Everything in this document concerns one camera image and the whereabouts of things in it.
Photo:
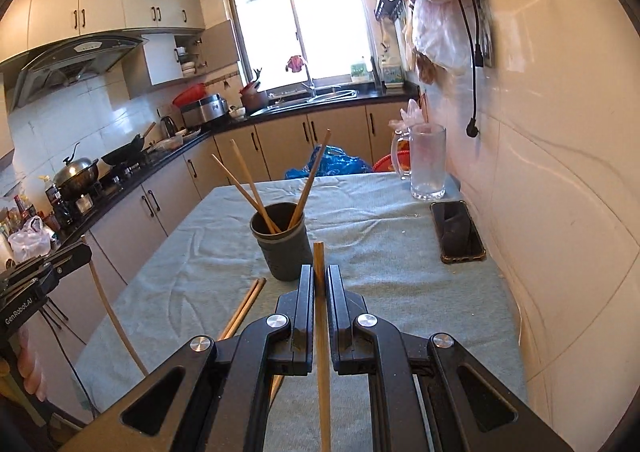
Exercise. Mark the lower kitchen cabinets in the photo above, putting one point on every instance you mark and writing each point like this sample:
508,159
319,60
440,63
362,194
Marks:
250,156

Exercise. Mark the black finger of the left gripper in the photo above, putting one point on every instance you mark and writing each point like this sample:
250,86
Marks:
40,275

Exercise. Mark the black wok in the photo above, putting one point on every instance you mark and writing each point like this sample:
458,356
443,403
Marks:
127,151

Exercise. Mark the range hood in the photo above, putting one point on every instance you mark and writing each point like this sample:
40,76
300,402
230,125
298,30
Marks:
69,62

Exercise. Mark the white hanging plastic bag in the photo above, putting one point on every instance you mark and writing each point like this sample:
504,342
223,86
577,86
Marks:
439,33

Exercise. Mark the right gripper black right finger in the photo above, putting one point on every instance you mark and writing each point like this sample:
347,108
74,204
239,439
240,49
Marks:
427,393

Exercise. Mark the window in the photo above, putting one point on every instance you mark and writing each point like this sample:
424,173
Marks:
301,45

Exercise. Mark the black smartphone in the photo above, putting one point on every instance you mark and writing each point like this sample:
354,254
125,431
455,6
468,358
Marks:
456,233

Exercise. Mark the light blue table cloth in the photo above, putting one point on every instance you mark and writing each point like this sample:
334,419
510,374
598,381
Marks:
383,241

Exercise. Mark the blue plastic bag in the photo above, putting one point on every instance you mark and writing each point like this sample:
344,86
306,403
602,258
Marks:
334,161

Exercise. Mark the wooden chopstick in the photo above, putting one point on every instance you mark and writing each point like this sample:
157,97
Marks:
242,311
236,183
109,285
250,306
273,229
321,344
299,209

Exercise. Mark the person's left hand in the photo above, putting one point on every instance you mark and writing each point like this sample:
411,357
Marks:
29,366

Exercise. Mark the black utensil holder cup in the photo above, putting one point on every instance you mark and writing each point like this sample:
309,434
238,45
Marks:
287,251

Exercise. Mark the steel pot with lid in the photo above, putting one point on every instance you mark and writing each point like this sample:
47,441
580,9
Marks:
77,176

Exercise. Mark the clear glass mug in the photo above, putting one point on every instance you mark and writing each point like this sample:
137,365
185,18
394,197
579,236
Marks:
427,160

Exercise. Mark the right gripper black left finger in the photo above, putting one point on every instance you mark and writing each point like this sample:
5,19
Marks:
212,396

